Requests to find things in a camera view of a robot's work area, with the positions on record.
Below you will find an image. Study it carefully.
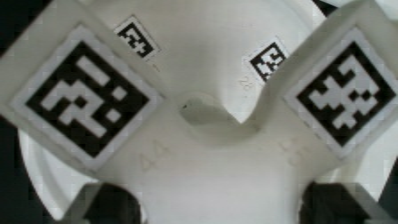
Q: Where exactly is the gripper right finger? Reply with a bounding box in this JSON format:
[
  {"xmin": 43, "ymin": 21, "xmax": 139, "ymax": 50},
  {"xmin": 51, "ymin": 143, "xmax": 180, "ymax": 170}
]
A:
[{"xmin": 299, "ymin": 182, "xmax": 386, "ymax": 224}]

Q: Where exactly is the white cross-shaped table base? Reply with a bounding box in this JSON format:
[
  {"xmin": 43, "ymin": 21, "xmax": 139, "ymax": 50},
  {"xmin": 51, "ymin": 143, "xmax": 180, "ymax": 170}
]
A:
[{"xmin": 0, "ymin": 0, "xmax": 398, "ymax": 224}]

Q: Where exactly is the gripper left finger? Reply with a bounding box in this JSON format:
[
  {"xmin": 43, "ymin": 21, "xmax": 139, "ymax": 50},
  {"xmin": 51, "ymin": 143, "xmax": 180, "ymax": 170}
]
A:
[{"xmin": 59, "ymin": 183, "xmax": 145, "ymax": 224}]

